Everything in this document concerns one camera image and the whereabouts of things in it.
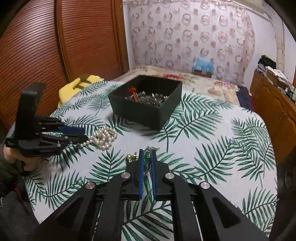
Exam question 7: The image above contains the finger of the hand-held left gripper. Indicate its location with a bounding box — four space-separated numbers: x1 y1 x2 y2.
35 134 90 153
35 116 85 137

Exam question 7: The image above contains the person's left hand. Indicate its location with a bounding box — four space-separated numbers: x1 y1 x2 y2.
3 145 48 173

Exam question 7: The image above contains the small cardboard box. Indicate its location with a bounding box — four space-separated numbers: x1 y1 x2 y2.
194 69 212 78

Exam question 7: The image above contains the black jewelry box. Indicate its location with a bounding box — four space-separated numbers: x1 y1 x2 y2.
108 75 183 131

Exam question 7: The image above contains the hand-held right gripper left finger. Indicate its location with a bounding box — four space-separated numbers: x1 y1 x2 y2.
25 149 146 241

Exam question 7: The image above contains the long wooden cabinet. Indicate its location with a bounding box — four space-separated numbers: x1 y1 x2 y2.
250 71 296 163

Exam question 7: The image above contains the white pearl necklace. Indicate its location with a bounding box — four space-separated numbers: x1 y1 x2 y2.
76 126 118 151

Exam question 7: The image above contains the patterned wrapped pipe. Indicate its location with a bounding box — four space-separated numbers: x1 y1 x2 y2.
266 9 287 70

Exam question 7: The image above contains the brown slatted wooden wardrobe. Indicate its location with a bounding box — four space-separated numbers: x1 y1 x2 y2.
0 0 130 132

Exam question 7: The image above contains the green pendant necklace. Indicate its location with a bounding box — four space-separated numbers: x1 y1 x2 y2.
142 146 160 176

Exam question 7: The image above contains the navy blanket with red border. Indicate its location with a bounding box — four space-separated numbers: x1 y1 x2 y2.
237 85 255 112

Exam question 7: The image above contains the white cloth pile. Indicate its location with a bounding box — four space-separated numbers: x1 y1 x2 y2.
265 66 290 90

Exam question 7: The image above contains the circle-patterned curtain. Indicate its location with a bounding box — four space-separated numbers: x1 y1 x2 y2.
126 0 256 86

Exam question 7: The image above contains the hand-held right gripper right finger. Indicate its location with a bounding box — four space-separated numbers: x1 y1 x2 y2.
150 150 270 241

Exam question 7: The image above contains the stack of dark clothes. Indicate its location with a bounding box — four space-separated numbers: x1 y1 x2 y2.
257 55 277 72

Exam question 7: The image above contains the blue plastic bag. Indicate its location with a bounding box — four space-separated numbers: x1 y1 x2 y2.
192 56 214 72

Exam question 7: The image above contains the brown wooden bead bracelet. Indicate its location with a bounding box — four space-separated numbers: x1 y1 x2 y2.
150 92 170 105

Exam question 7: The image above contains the leaf-print tablecloth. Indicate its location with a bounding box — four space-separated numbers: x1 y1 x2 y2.
24 80 278 241

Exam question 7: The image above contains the yellow plush toy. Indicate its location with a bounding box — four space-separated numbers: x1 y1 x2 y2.
58 74 104 108

